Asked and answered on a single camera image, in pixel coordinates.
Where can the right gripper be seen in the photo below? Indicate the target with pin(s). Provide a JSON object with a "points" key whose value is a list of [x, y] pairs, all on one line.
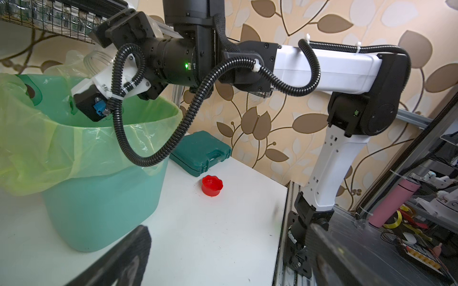
{"points": [[168, 61]]}

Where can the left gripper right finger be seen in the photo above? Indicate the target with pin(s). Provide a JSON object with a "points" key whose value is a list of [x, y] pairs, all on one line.
{"points": [[333, 265]]}

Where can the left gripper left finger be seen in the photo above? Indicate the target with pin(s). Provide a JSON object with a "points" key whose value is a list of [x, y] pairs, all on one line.
{"points": [[123, 265]]}

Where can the green plastic trash bin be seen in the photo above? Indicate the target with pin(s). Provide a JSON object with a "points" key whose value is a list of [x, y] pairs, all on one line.
{"points": [[92, 212]]}

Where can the red jar lid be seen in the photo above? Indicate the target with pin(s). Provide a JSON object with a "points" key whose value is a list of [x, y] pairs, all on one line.
{"points": [[211, 185]]}

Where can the yellow-green bin liner bag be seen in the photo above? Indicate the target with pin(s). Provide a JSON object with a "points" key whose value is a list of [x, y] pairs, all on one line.
{"points": [[45, 139]]}

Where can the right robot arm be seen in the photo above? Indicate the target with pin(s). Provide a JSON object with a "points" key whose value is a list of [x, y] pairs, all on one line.
{"points": [[365, 83]]}

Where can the pink bottle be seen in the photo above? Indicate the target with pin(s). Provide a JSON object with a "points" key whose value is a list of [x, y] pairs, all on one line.
{"points": [[402, 192]]}

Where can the green plastic tool case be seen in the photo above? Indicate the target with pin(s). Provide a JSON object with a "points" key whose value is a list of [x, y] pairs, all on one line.
{"points": [[198, 152]]}

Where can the back wire basket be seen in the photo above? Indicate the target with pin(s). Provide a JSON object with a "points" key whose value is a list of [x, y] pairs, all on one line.
{"points": [[69, 18]]}

